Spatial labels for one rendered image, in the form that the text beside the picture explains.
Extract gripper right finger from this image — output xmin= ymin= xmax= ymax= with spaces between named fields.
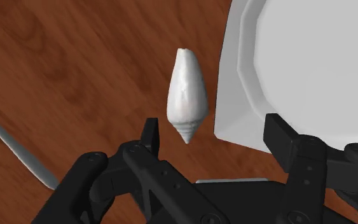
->
xmin=263 ymin=113 xmax=358 ymax=224

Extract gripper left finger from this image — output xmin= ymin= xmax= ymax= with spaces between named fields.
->
xmin=31 ymin=117 xmax=229 ymax=224

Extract white cone seashell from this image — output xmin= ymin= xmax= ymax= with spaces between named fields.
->
xmin=166 ymin=48 xmax=210 ymax=145

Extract white plate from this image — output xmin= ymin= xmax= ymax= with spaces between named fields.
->
xmin=213 ymin=0 xmax=358 ymax=154

